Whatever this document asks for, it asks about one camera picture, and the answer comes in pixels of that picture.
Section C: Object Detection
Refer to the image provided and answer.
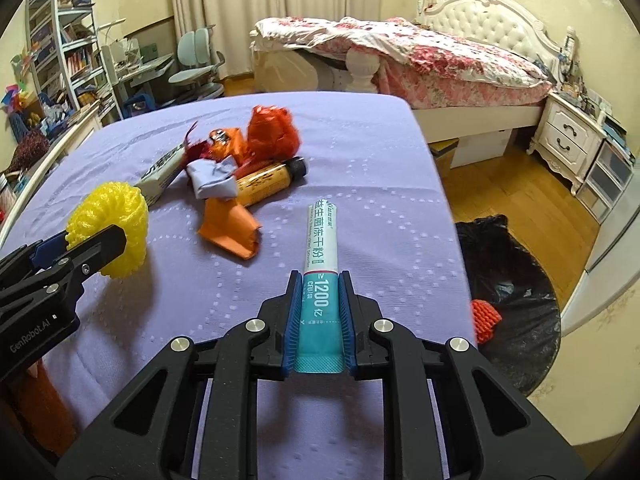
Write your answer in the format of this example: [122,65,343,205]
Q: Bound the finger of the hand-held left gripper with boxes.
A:
[0,224,127,307]
[0,232,69,286]

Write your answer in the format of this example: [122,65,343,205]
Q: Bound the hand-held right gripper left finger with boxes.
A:
[56,270,306,480]

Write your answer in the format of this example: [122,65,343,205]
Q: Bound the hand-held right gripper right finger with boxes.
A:
[337,270,588,480]

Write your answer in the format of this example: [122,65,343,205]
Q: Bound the yellow foam fruit net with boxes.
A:
[66,183,150,280]

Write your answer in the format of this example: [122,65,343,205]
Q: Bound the teal white powder sachet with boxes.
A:
[292,199,346,375]

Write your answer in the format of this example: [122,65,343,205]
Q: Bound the dark red ribbon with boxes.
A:
[182,121,216,163]

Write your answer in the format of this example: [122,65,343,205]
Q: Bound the black trash bag bin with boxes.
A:
[452,214,562,396]

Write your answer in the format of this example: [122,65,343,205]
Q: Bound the orange plastic bag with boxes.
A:
[246,105,300,163]

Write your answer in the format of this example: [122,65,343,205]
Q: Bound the long white carton box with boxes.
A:
[134,142,188,207]

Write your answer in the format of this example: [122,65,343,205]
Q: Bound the dark red fluffy duster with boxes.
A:
[9,129,52,172]

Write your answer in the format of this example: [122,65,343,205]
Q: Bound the orange folded paper packet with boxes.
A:
[197,195,262,261]

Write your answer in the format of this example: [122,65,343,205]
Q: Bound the blue plastic basket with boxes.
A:
[7,110,37,147]

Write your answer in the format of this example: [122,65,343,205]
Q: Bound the crumpled grey paper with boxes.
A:
[186,156,240,202]

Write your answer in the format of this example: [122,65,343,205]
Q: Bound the orange foam fruit net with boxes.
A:
[469,299,502,345]

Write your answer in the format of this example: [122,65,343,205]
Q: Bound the orange bottle with black cap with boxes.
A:
[234,156,307,207]

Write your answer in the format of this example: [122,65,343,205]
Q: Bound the colourful paper pinwheels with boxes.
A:
[1,50,32,111]

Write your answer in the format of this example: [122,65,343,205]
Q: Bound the small orange snack wrapper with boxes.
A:
[207,127,248,163]

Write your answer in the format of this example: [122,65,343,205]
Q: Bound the lilac mattress cover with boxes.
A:
[0,91,478,480]

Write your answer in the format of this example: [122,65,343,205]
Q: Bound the grey study desk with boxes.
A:
[100,42,176,116]

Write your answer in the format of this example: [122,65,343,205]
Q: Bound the white bookshelf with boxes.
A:
[25,0,108,111]

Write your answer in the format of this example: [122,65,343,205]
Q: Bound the teal desk chair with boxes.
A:
[167,31,218,86]

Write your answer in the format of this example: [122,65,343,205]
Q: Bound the white storage box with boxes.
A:
[452,127,513,168]

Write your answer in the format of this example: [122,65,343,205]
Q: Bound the grey desk chair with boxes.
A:
[187,27,226,100]

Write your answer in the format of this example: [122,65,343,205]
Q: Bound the white sliding wardrobe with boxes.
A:
[560,160,640,323]

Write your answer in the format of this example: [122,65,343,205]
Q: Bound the red floral quilt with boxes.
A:
[250,16,556,108]

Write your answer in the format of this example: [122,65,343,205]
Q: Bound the white nightstand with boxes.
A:
[527,92,608,196]

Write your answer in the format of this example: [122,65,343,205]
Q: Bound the clear plastic drawer unit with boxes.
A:
[575,137,638,221]

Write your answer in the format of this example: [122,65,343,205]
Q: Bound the nightstand clutter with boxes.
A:
[555,30,628,146]

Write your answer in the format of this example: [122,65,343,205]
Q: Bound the white bed with tufted headboard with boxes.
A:
[250,0,563,161]

